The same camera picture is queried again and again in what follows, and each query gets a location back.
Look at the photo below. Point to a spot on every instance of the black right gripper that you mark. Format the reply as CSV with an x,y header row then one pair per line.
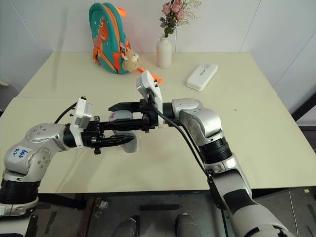
x,y
148,114

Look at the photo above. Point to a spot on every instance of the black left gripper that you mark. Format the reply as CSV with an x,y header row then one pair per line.
x,y
90,138

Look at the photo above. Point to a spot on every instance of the grey jar lid pink mark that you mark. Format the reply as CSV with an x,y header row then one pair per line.
x,y
121,115

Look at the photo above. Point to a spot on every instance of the grey translucent jar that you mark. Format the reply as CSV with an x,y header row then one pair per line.
x,y
128,146

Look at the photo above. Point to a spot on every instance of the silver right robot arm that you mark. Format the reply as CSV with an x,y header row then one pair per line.
x,y
207,118

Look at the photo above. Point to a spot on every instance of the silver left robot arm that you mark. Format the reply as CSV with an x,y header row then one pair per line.
x,y
37,140

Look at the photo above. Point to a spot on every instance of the white flat rectangular box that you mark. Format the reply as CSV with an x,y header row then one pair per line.
x,y
202,76

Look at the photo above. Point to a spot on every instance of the white ceramic vase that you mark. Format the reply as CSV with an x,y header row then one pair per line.
x,y
164,53

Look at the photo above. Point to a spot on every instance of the teal orange dinosaur backpack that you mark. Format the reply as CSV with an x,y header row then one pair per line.
x,y
108,37

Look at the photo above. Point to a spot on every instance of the dark rounded shape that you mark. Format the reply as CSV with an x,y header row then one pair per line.
x,y
127,227
185,225

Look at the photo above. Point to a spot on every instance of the white handwritten label sticker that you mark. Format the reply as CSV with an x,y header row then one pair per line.
x,y
19,154

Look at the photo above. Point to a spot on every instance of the pink flower bouquet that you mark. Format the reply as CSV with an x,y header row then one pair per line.
x,y
176,14

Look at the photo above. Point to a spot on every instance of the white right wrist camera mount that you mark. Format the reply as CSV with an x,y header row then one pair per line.
x,y
148,82

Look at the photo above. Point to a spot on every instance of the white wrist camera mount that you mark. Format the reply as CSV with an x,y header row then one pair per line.
x,y
80,116
148,82

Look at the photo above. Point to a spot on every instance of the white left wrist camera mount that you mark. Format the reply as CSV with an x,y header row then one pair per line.
x,y
80,116

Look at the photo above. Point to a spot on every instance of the black table frame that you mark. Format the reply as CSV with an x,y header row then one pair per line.
x,y
148,193

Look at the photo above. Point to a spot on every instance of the white object at wall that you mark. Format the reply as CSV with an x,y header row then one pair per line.
x,y
3,82

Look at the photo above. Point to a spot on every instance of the black furniture frame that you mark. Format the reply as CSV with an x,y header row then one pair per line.
x,y
306,116

